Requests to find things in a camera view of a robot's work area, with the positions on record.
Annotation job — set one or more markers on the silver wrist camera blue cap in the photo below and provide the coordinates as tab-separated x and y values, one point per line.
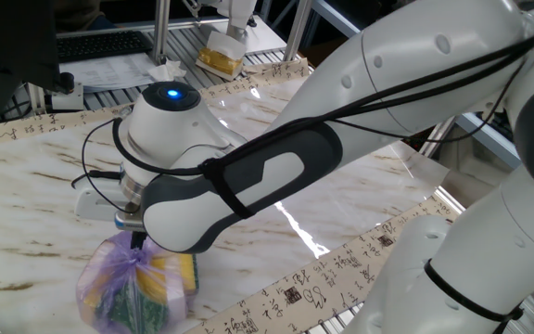
128	222

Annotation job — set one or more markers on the white printed paper sheets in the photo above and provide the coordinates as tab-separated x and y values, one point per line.
109	72

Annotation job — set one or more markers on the black keyboard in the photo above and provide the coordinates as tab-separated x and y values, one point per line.
105	46

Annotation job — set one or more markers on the crumpled white tissue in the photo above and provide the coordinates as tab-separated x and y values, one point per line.
167	72

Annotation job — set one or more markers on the leaning aluminium profile post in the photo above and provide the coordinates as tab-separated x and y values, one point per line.
299	28

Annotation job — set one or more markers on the white hanging device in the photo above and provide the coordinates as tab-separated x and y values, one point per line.
237	14

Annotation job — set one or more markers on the beige calligraphy print paper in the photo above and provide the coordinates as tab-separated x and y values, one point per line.
318	287

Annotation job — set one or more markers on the white box with black knob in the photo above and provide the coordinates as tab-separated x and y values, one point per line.
65	99

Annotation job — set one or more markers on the blue grey shelf beam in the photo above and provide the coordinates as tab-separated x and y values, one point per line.
485	137

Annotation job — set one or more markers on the purple plastic bag of sponges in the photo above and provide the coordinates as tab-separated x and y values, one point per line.
132	287

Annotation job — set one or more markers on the black computer monitor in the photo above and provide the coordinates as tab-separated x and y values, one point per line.
12	42

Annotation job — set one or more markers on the yellow tissue box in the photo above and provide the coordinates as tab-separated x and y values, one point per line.
218	60

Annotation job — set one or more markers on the short aluminium profile strut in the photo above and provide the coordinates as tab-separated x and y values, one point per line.
436	139

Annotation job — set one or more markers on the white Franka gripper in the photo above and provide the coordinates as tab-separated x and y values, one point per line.
95	201

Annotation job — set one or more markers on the glossy marble pattern sheet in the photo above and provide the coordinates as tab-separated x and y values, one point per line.
40	209

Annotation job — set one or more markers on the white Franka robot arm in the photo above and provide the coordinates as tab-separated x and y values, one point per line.
387	69

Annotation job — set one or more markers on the upright aluminium profile post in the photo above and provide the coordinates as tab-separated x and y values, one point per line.
160	32

